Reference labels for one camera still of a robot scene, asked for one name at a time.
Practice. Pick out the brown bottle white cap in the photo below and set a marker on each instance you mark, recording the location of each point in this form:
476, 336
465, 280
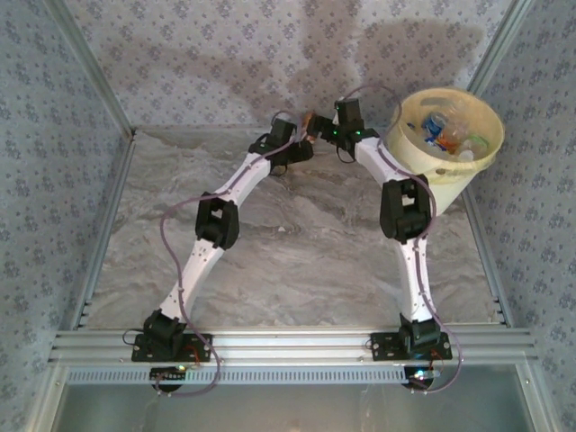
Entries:
308, 120

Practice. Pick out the clear bottle large blue label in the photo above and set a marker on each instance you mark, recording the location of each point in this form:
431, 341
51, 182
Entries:
434, 123

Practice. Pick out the green plastic bottle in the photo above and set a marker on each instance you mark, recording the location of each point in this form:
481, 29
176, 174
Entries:
479, 140

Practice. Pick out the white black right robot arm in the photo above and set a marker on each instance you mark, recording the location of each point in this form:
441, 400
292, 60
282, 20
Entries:
414, 279

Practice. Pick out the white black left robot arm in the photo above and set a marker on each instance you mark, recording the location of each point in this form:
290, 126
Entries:
202, 270

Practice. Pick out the right controller board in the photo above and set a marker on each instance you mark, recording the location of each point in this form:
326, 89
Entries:
420, 374

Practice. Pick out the controller board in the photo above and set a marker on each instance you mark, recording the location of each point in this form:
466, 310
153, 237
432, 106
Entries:
420, 374
166, 373

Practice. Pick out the grey metal panel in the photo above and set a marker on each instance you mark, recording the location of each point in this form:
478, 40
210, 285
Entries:
292, 407

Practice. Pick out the left controller board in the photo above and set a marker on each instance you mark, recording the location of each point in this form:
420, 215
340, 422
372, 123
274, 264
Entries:
166, 373

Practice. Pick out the aluminium corner post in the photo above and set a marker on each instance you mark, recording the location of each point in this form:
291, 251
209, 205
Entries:
90, 72
504, 36

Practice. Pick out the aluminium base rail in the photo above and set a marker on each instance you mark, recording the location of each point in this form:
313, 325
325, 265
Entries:
292, 344

